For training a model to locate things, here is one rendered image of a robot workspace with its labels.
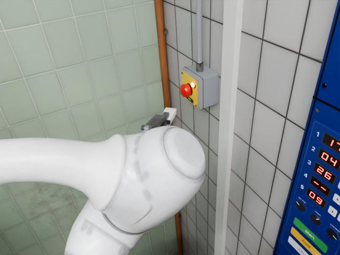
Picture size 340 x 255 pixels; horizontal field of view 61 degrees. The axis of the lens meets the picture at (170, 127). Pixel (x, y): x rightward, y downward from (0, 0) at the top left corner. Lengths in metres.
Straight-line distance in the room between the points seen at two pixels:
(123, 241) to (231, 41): 0.51
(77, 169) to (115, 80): 0.77
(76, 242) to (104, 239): 0.04
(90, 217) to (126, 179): 0.14
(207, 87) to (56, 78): 0.51
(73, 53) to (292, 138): 0.71
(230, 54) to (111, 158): 0.48
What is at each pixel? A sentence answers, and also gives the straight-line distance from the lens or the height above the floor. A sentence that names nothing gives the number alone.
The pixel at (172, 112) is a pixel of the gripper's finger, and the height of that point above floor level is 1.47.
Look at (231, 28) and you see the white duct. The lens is 0.73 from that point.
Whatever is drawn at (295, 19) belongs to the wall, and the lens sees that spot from 0.62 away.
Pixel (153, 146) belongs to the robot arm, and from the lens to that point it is 0.34.
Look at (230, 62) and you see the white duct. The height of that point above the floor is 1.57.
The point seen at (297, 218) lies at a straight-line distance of 0.76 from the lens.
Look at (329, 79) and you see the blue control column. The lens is 0.55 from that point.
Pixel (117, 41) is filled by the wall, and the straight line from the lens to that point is 1.05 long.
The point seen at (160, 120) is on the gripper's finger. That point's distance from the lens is 0.66.
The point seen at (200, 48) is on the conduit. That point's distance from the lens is 0.83.
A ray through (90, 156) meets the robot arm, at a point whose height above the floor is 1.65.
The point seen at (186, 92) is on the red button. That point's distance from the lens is 0.84.
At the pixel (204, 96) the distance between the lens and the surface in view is 0.84.
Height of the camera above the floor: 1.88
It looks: 36 degrees down
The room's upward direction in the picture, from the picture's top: 5 degrees counter-clockwise
